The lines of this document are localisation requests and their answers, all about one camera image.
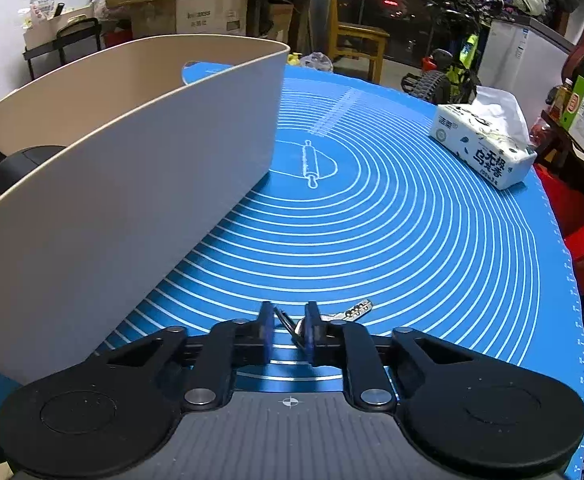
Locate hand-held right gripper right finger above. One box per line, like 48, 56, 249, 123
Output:
304, 301, 478, 408

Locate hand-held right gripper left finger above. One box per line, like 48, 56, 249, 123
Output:
88, 301, 276, 408

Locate keys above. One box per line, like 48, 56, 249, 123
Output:
277, 299, 374, 356

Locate beige plastic storage basket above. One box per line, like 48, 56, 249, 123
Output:
0, 34, 291, 386

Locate blue silicone baking mat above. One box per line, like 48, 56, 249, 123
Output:
0, 60, 584, 480

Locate black metal cart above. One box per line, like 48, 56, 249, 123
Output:
22, 17, 103, 81

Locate open cardboard box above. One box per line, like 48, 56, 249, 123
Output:
23, 7, 95, 51

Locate plain brown cardboard box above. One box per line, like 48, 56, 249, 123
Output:
131, 0, 249, 38

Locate white tissue pack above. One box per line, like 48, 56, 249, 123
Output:
429, 85, 538, 191

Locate clear knotted plastic bag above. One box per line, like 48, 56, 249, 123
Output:
299, 51, 333, 73

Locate red gift bag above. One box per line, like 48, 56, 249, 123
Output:
536, 165, 584, 296

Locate small cardboard box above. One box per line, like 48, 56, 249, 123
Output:
267, 2, 295, 43

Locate wooden chair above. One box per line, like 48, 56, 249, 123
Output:
328, 0, 390, 83

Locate green and black bicycle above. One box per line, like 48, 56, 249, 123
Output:
402, 0, 487, 106

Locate cooking oil bottle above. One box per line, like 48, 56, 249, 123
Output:
546, 77, 575, 121

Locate white chest freezer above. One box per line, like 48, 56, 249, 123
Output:
476, 14, 575, 106

